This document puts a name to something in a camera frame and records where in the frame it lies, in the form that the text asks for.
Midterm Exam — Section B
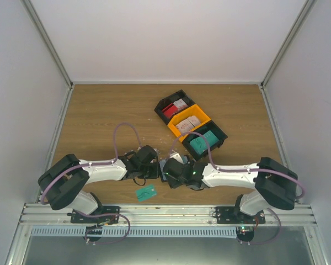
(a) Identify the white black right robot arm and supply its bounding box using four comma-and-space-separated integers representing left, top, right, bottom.
161, 157, 298, 224

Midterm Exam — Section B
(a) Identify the aluminium mounting rail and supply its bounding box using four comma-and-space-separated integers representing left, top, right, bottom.
19, 204, 317, 226

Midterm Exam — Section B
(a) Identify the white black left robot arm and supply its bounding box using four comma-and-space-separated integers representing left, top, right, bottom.
38, 145, 159, 223

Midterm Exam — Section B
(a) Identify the red white card stack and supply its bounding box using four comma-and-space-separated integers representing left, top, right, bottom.
162, 99, 188, 119

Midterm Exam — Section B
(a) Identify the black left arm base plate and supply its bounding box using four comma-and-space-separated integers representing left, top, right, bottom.
67, 205, 120, 225

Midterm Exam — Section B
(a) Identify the teal card stack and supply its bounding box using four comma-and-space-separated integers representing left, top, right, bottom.
190, 130, 219, 155

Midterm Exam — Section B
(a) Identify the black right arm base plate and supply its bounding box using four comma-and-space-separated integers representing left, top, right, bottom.
212, 206, 266, 225

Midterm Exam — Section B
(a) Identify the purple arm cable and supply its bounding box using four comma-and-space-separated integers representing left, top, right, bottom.
40, 122, 144, 219
167, 131, 306, 199

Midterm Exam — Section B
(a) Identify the black left card bin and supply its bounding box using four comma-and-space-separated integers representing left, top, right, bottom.
154, 89, 195, 125

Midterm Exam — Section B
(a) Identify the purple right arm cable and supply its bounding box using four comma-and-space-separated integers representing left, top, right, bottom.
167, 131, 306, 199

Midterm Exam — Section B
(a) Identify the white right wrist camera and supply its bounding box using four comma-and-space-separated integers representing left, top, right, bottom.
169, 152, 184, 164

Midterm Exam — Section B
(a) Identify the black right card bin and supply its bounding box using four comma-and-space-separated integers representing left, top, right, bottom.
182, 121, 228, 161

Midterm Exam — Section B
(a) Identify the grey slotted cable duct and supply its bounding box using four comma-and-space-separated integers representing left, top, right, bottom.
31, 226, 237, 239

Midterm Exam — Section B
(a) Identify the black card bin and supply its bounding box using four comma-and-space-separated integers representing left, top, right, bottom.
182, 121, 228, 161
154, 89, 195, 125

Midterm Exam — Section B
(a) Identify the black leather card holder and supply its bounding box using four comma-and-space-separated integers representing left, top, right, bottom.
162, 155, 195, 183

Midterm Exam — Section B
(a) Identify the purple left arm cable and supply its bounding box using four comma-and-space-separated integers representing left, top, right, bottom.
40, 122, 144, 219

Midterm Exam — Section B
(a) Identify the yellow middle card bin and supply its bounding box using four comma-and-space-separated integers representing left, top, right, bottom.
167, 104, 211, 137

